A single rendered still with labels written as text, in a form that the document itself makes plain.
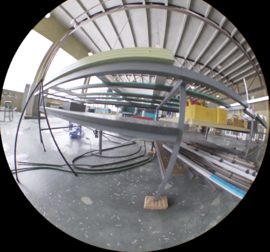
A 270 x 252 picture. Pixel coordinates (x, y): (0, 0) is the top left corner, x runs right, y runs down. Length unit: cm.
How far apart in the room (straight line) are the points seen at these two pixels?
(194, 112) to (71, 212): 92
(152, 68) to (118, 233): 85
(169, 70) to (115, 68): 23
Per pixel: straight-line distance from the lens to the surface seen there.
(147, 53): 38
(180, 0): 803
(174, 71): 36
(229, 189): 55
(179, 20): 841
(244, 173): 77
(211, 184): 54
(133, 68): 36
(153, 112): 524
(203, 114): 46
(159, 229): 66
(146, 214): 67
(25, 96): 756
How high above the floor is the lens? 61
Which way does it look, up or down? level
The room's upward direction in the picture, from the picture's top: 7 degrees clockwise
